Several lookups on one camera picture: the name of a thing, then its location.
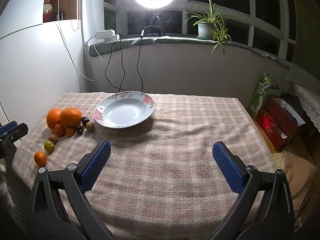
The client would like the beige cushion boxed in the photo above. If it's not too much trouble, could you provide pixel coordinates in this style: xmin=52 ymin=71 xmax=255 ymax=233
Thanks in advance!
xmin=272 ymin=150 xmax=317 ymax=214

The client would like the white lace cloth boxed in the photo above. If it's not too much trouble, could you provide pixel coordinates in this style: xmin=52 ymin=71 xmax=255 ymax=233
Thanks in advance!
xmin=292 ymin=82 xmax=320 ymax=133

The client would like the black cable with controller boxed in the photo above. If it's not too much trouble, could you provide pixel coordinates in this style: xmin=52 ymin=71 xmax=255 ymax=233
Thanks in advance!
xmin=136 ymin=25 xmax=160 ymax=92

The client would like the large orange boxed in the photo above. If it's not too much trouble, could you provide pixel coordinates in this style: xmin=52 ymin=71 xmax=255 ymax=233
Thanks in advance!
xmin=46 ymin=108 xmax=63 ymax=131
xmin=59 ymin=107 xmax=83 ymax=128

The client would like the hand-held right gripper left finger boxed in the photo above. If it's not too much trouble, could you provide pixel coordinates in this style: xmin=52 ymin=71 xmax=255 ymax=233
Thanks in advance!
xmin=29 ymin=140 xmax=118 ymax=240

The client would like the red cardboard box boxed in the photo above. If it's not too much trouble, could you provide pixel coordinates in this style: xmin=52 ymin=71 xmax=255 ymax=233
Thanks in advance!
xmin=255 ymin=97 xmax=307 ymax=152

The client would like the potted spider plant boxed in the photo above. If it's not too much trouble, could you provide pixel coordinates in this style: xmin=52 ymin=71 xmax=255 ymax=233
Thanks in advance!
xmin=184 ymin=0 xmax=232 ymax=56

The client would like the green round fruit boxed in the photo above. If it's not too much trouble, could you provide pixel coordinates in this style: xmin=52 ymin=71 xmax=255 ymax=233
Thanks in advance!
xmin=44 ymin=140 xmax=55 ymax=154

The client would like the white cabinet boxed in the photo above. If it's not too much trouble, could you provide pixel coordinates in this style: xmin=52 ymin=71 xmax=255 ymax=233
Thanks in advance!
xmin=0 ymin=0 xmax=84 ymax=124

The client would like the white window frame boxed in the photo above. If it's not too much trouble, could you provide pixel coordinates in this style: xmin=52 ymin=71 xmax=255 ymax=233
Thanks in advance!
xmin=103 ymin=0 xmax=298 ymax=63

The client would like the grey-green sill cloth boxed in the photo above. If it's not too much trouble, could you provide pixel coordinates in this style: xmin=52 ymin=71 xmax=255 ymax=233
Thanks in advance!
xmin=89 ymin=35 xmax=278 ymax=61

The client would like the red decorative jar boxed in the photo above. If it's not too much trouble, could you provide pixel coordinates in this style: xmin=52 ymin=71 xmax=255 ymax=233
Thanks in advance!
xmin=43 ymin=0 xmax=54 ymax=23

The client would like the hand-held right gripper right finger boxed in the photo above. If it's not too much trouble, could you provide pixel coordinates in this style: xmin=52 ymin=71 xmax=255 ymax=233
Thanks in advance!
xmin=207 ymin=141 xmax=294 ymax=240

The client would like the long white cable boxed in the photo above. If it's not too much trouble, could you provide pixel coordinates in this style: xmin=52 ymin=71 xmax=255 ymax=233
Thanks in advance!
xmin=56 ymin=0 xmax=93 ymax=81

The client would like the white power strip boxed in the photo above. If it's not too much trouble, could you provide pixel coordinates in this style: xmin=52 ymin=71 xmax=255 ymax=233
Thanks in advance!
xmin=96 ymin=30 xmax=120 ymax=42

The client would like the short white cable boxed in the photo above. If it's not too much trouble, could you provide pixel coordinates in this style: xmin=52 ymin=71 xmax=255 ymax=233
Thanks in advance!
xmin=86 ymin=35 xmax=103 ymax=61

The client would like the green plastic bag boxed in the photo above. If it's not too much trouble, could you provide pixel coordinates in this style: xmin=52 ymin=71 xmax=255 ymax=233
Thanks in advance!
xmin=250 ymin=72 xmax=272 ymax=117

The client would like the floral white plate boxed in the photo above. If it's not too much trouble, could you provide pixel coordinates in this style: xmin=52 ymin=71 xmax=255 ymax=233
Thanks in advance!
xmin=94 ymin=91 xmax=155 ymax=129

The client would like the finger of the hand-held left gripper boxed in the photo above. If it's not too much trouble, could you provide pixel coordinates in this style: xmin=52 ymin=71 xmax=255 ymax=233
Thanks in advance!
xmin=0 ymin=123 xmax=29 ymax=145
xmin=0 ymin=121 xmax=18 ymax=137

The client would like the black tripod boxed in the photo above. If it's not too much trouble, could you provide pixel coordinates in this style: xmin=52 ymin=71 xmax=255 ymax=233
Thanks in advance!
xmin=149 ymin=9 xmax=166 ymax=37

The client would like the checked beige blanket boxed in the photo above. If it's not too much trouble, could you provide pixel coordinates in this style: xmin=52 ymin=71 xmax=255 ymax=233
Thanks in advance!
xmin=12 ymin=91 xmax=278 ymax=238

